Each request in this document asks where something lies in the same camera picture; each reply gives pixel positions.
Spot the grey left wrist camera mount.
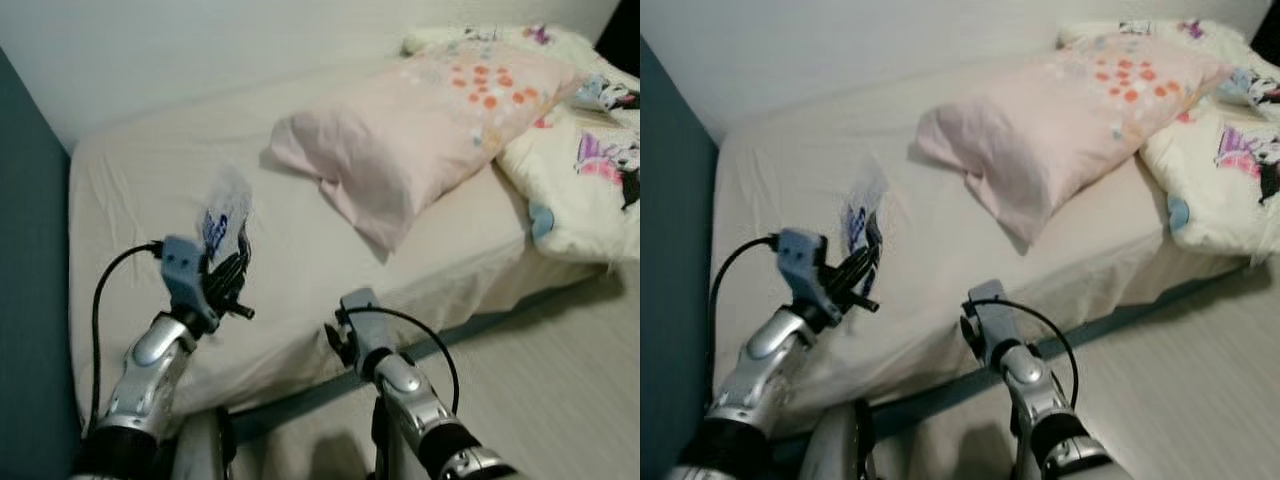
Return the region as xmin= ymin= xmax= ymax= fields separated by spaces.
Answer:
xmin=778 ymin=228 xmax=836 ymax=311
xmin=160 ymin=235 xmax=216 ymax=316

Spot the grey robot left leg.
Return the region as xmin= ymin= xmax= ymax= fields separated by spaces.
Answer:
xmin=800 ymin=400 xmax=886 ymax=480
xmin=170 ymin=408 xmax=236 ymax=480

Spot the pink patterned pillow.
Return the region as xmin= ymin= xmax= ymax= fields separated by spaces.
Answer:
xmin=270 ymin=48 xmax=583 ymax=251
xmin=915 ymin=32 xmax=1233 ymax=246

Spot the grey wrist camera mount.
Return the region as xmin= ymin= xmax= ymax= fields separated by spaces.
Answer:
xmin=778 ymin=228 xmax=836 ymax=311
xmin=340 ymin=288 xmax=391 ymax=366
xmin=968 ymin=280 xmax=1016 ymax=361
xmin=160 ymin=235 xmax=216 ymax=316

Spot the grey robot right leg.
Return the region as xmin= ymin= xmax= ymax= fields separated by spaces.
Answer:
xmin=370 ymin=395 xmax=401 ymax=480
xmin=1010 ymin=400 xmax=1036 ymax=480

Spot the beige sheeted mattress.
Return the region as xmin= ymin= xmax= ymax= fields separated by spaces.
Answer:
xmin=712 ymin=50 xmax=1280 ymax=416
xmin=68 ymin=55 xmax=641 ymax=421

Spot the clear blue-printed plastic bag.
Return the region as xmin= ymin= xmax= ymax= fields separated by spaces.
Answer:
xmin=198 ymin=165 xmax=253 ymax=263
xmin=840 ymin=158 xmax=891 ymax=256

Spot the blue padded headboard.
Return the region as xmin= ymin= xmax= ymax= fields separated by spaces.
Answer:
xmin=640 ymin=35 xmax=723 ymax=471
xmin=0 ymin=45 xmax=81 ymax=471

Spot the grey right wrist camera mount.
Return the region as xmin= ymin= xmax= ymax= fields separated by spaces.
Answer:
xmin=340 ymin=288 xmax=391 ymax=366
xmin=968 ymin=280 xmax=1016 ymax=361

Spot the grey robot leg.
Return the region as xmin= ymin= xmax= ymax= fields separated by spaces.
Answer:
xmin=170 ymin=408 xmax=236 ymax=480
xmin=800 ymin=400 xmax=886 ymax=480
xmin=1010 ymin=400 xmax=1036 ymax=480
xmin=370 ymin=395 xmax=401 ymax=480

